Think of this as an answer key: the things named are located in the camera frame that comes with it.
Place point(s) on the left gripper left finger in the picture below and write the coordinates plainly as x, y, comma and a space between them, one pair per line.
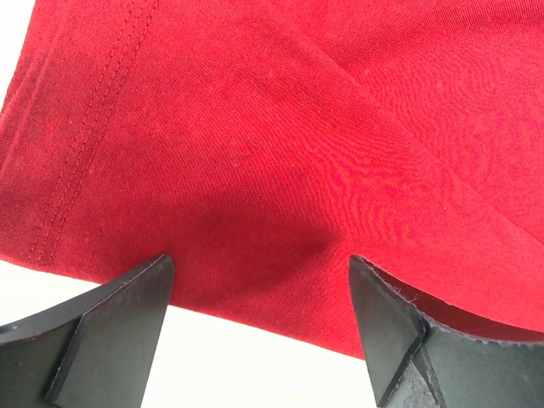
93, 350

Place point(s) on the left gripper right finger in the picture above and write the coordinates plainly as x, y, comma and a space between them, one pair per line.
422, 352

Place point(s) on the dark red t-shirt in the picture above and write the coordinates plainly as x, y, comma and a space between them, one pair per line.
262, 143

